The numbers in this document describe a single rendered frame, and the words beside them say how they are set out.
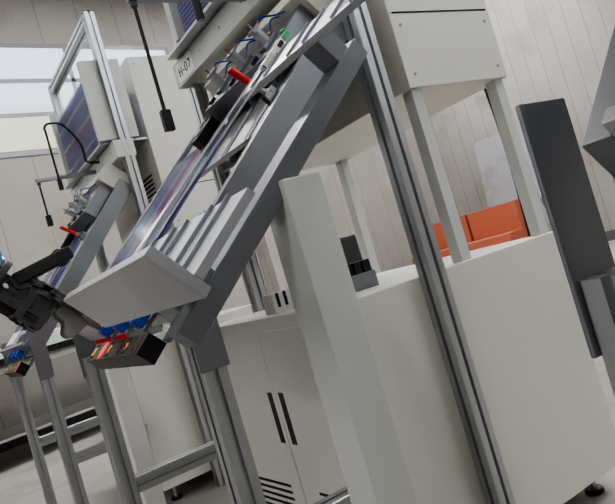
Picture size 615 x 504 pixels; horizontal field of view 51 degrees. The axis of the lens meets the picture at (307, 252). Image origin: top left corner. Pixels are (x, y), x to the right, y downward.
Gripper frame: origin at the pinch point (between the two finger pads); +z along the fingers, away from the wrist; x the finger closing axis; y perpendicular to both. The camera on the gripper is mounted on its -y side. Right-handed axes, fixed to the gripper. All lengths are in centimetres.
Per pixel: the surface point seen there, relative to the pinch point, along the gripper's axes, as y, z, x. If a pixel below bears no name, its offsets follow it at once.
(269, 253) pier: -245, 190, -471
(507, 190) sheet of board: -486, 417, -420
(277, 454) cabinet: 3, 54, -11
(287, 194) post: -13, 1, 63
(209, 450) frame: 7, 49, -38
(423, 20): -86, 20, 32
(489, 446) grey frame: -11, 70, 36
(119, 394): 1, 29, -72
